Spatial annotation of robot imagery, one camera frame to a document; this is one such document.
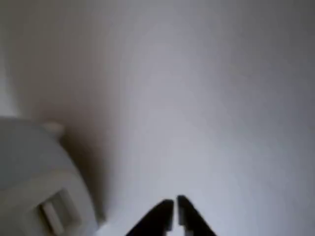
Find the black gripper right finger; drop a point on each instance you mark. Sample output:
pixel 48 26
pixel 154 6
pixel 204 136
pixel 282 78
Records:
pixel 189 216

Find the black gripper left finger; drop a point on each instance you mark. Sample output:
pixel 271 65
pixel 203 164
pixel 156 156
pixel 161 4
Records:
pixel 160 216

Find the white rice cooker steel pot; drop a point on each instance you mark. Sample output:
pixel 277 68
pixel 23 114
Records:
pixel 37 172

